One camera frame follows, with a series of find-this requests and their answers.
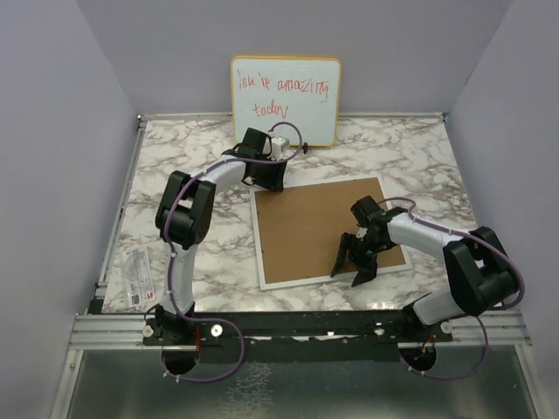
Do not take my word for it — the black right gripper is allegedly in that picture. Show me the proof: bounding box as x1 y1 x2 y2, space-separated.
333 230 388 285

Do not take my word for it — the white picture frame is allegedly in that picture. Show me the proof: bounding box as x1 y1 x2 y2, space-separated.
248 175 411 292

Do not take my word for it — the brown backing board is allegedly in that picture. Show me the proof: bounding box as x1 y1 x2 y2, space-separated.
253 179 406 285

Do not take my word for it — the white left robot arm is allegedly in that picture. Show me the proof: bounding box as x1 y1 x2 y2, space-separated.
155 128 289 345

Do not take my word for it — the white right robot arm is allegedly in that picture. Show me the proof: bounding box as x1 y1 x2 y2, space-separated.
331 196 525 341

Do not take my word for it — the yellow-rimmed whiteboard with writing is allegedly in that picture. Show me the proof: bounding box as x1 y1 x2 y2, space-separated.
231 56 342 148

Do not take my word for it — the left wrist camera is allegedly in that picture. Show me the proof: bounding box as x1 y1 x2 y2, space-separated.
270 137 290 161

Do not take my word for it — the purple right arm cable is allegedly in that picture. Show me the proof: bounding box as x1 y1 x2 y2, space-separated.
377 197 525 380

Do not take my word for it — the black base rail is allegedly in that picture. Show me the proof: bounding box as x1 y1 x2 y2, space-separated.
142 308 452 363

